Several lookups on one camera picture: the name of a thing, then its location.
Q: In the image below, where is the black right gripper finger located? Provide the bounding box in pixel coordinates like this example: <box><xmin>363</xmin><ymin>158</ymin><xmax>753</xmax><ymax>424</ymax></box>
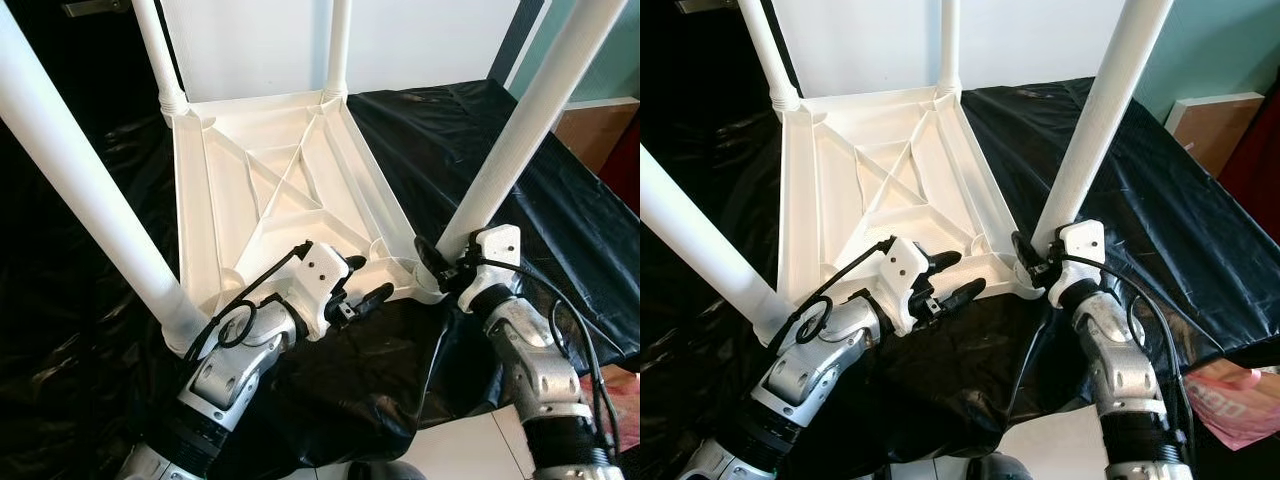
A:
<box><xmin>413</xmin><ymin>235</ymin><xmax>446</xmax><ymax>286</ymax></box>
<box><xmin>1010</xmin><ymin>230</ymin><xmax>1039</xmax><ymax>279</ymax></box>

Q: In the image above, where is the white plastic table top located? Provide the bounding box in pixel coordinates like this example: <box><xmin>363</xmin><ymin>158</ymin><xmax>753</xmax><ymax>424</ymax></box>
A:
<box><xmin>163</xmin><ymin>88</ymin><xmax>456</xmax><ymax>351</ymax></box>
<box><xmin>760</xmin><ymin>85</ymin><xmax>1051</xmax><ymax>346</ymax></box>

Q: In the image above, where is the white plastic table leg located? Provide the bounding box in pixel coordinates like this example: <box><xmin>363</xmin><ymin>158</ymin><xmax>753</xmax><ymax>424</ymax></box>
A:
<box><xmin>937</xmin><ymin>0</ymin><xmax>963</xmax><ymax>96</ymax></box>
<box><xmin>437</xmin><ymin>0</ymin><xmax>629</xmax><ymax>261</ymax></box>
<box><xmin>640</xmin><ymin>145</ymin><xmax>796</xmax><ymax>346</ymax></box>
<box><xmin>322</xmin><ymin>0</ymin><xmax>353</xmax><ymax>101</ymax></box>
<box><xmin>0</xmin><ymin>0</ymin><xmax>211</xmax><ymax>353</ymax></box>
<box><xmin>130</xmin><ymin>0</ymin><xmax>189</xmax><ymax>113</ymax></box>
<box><xmin>1032</xmin><ymin>0</ymin><xmax>1176</xmax><ymax>251</ymax></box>
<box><xmin>737</xmin><ymin>0</ymin><xmax>801</xmax><ymax>113</ymax></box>

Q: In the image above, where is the black plastic table cover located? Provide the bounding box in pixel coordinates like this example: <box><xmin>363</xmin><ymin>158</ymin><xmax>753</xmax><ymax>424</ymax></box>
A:
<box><xmin>0</xmin><ymin>78</ymin><xmax>641</xmax><ymax>480</ymax></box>
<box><xmin>640</xmin><ymin>75</ymin><xmax>1280</xmax><ymax>480</ymax></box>

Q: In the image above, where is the grey robot leg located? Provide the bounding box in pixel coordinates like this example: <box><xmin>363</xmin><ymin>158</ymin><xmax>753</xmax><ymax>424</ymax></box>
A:
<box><xmin>965</xmin><ymin>452</ymin><xmax>1036</xmax><ymax>480</ymax></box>
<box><xmin>350</xmin><ymin>460</ymin><xmax>426</xmax><ymax>480</ymax></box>

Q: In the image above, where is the brown wooden cabinet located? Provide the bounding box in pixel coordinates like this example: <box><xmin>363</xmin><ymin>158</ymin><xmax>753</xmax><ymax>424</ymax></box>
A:
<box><xmin>555</xmin><ymin>97</ymin><xmax>641</xmax><ymax>171</ymax></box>
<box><xmin>1165</xmin><ymin>92</ymin><xmax>1266</xmax><ymax>176</ymax></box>

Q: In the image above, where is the pink plastic bag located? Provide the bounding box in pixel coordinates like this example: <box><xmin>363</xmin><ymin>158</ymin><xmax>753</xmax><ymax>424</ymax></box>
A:
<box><xmin>590</xmin><ymin>365</ymin><xmax>641</xmax><ymax>451</ymax></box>
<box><xmin>1185</xmin><ymin>360</ymin><xmax>1280</xmax><ymax>451</ymax></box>

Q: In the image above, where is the black door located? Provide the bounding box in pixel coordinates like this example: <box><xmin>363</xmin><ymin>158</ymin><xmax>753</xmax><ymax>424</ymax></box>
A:
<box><xmin>0</xmin><ymin>0</ymin><xmax>181</xmax><ymax>131</ymax></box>

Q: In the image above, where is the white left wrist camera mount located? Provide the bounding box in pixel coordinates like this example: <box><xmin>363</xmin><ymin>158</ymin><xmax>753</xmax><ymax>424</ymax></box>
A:
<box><xmin>880</xmin><ymin>237</ymin><xmax>931</xmax><ymax>336</ymax></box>
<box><xmin>290</xmin><ymin>240</ymin><xmax>351</xmax><ymax>341</ymax></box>

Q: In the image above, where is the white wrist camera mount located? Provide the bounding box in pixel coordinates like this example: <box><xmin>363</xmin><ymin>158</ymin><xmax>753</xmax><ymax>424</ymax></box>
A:
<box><xmin>458</xmin><ymin>225</ymin><xmax>523</xmax><ymax>311</ymax></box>
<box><xmin>880</xmin><ymin>237</ymin><xmax>931</xmax><ymax>336</ymax></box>
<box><xmin>290</xmin><ymin>240</ymin><xmax>351</xmax><ymax>341</ymax></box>
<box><xmin>1045</xmin><ymin>220</ymin><xmax>1108</xmax><ymax>306</ymax></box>

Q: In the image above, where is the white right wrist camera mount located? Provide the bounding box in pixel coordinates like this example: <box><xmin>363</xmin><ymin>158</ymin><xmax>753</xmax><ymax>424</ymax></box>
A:
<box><xmin>458</xmin><ymin>225</ymin><xmax>523</xmax><ymax>311</ymax></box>
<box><xmin>1045</xmin><ymin>220</ymin><xmax>1108</xmax><ymax>306</ymax></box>

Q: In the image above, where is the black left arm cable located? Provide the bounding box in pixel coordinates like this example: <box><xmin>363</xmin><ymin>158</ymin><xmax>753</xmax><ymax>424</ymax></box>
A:
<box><xmin>180</xmin><ymin>240</ymin><xmax>313</xmax><ymax>361</ymax></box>
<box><xmin>765</xmin><ymin>235</ymin><xmax>896</xmax><ymax>351</ymax></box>

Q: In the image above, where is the dark grey wall post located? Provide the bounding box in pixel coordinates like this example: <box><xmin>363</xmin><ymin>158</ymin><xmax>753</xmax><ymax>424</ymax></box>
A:
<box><xmin>490</xmin><ymin>0</ymin><xmax>546</xmax><ymax>86</ymax></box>

